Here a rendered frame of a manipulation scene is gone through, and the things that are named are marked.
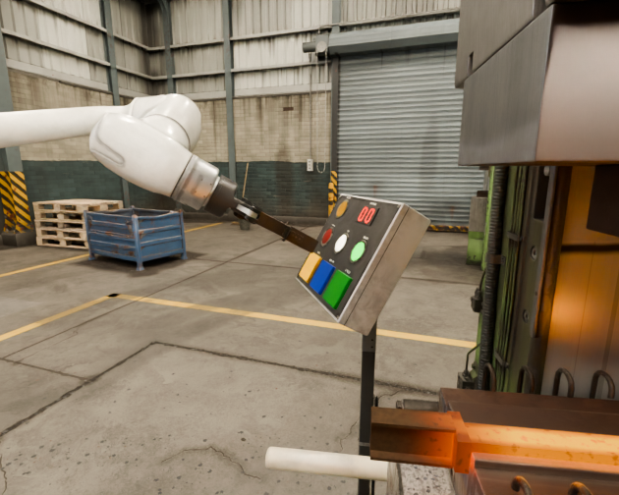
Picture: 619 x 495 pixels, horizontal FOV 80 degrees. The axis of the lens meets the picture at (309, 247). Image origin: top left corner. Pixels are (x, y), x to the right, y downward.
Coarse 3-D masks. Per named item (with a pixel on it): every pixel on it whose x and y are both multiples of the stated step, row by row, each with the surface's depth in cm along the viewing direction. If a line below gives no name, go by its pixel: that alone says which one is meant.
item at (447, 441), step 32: (384, 416) 38; (416, 416) 38; (448, 416) 38; (384, 448) 38; (416, 448) 38; (448, 448) 37; (480, 448) 36; (512, 448) 35; (544, 448) 35; (576, 448) 35; (608, 448) 35
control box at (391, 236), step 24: (336, 216) 101; (384, 216) 79; (408, 216) 76; (336, 240) 94; (360, 240) 83; (384, 240) 75; (408, 240) 77; (336, 264) 88; (360, 264) 78; (384, 264) 76; (360, 288) 76; (384, 288) 77; (336, 312) 78; (360, 312) 77
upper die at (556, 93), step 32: (608, 0) 22; (544, 32) 23; (576, 32) 23; (608, 32) 22; (512, 64) 28; (544, 64) 23; (576, 64) 23; (608, 64) 23; (480, 96) 36; (512, 96) 28; (544, 96) 24; (576, 96) 23; (608, 96) 23; (480, 128) 35; (512, 128) 28; (544, 128) 24; (576, 128) 24; (608, 128) 23; (480, 160) 35; (512, 160) 28; (544, 160) 24; (576, 160) 24; (608, 160) 24
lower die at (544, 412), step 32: (480, 416) 42; (512, 416) 42; (544, 416) 42; (576, 416) 42; (608, 416) 42; (480, 480) 33; (512, 480) 33; (544, 480) 33; (576, 480) 33; (608, 480) 33
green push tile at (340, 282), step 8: (336, 272) 84; (336, 280) 83; (344, 280) 80; (352, 280) 78; (328, 288) 84; (336, 288) 81; (344, 288) 78; (328, 296) 83; (336, 296) 79; (336, 304) 78
